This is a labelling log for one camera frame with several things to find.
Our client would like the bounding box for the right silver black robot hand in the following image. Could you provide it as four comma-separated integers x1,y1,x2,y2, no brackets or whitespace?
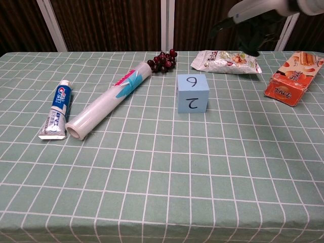
209,0,288,57

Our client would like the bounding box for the white snack bag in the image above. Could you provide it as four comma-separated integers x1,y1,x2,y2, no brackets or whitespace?
190,50,263,75

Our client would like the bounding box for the dark brown partition panel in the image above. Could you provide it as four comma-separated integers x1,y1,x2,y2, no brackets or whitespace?
285,14,324,53
0,0,57,56
50,0,162,53
174,0,282,52

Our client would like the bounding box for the orange biscuit box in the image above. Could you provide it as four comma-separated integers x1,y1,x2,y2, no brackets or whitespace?
263,51,324,107

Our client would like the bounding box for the light blue numbered cube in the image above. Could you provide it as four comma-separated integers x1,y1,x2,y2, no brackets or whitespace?
176,73,211,114

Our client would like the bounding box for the dark red grape bunch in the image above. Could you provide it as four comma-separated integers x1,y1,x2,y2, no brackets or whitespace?
147,48,178,74

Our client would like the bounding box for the clear plastic wrap roll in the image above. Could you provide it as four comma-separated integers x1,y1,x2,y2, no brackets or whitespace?
65,62,153,141

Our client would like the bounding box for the green checkered tablecloth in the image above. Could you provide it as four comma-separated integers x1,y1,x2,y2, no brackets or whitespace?
0,50,324,243

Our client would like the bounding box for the blue white toothpaste tube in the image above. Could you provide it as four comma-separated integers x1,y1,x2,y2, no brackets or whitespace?
37,79,73,141

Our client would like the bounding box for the white partition post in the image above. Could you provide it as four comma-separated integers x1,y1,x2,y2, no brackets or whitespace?
160,0,176,53
274,12,301,52
36,0,69,53

